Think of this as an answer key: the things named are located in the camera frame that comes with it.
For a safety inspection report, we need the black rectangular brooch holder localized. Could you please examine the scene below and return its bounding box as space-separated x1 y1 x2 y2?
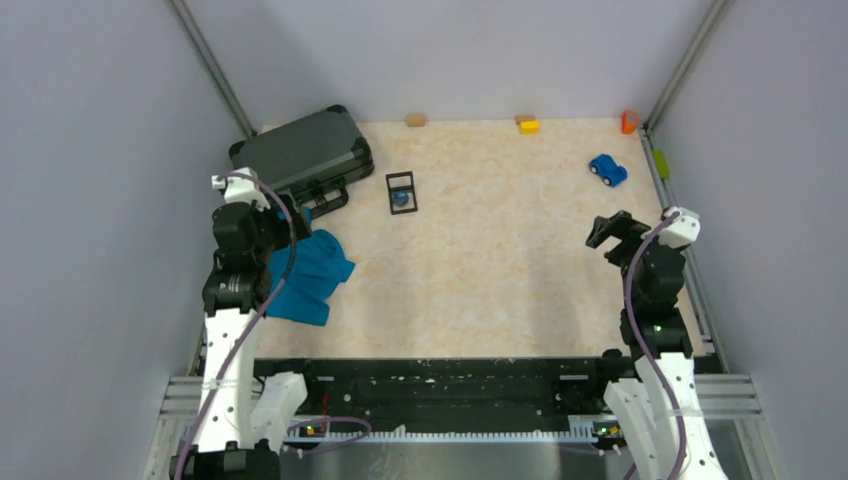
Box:
385 171 418 215

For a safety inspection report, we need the orange toy block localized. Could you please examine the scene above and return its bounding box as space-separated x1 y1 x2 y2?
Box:
620 109 641 135

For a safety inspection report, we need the tan wooden block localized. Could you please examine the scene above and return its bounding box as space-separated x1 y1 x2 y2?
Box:
405 113 427 128

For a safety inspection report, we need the blue t-shirt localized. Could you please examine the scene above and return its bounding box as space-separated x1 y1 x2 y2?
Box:
266 229 355 327

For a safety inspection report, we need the yellow block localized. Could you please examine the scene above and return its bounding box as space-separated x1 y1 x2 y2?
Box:
518 120 541 135

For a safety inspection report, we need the dark green hard case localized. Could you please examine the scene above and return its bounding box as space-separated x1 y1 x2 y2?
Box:
228 104 374 219

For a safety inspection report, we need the blue toy car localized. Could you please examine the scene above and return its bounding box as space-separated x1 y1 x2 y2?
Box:
588 154 628 188

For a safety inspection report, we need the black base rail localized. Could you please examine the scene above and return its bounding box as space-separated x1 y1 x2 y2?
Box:
253 356 635 433

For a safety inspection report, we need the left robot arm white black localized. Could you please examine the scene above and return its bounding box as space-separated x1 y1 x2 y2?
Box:
168 203 321 479

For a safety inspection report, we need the green marker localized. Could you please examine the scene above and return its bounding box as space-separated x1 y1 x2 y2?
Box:
652 149 671 180

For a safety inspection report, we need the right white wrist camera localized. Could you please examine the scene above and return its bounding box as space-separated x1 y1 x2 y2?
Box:
658 206 701 249

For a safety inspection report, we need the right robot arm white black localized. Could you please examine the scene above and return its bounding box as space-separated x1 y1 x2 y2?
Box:
586 207 727 479

